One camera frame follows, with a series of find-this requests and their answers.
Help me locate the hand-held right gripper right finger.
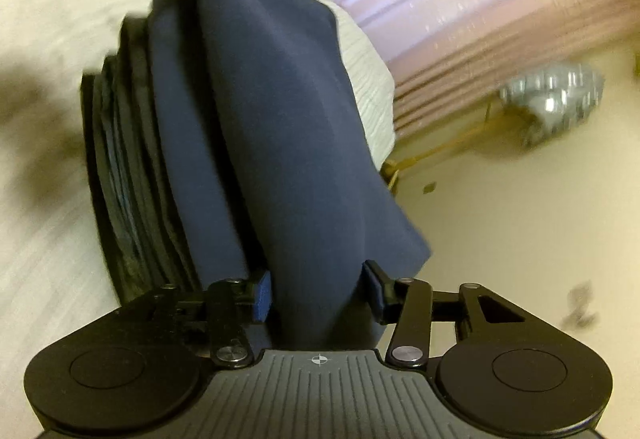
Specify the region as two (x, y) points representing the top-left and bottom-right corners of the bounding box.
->
(362, 259), (528, 370)

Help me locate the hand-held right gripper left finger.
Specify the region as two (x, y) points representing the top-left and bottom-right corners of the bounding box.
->
(150, 269), (275, 367)

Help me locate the navy blue garment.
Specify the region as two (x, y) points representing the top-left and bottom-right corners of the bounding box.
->
(147, 0), (433, 352)

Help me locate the stack of dark folded clothes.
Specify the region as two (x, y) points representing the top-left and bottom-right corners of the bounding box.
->
(80, 16), (261, 310)

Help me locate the silver crinkled foil object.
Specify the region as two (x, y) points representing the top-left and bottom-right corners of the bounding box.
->
(500, 62), (606, 147)

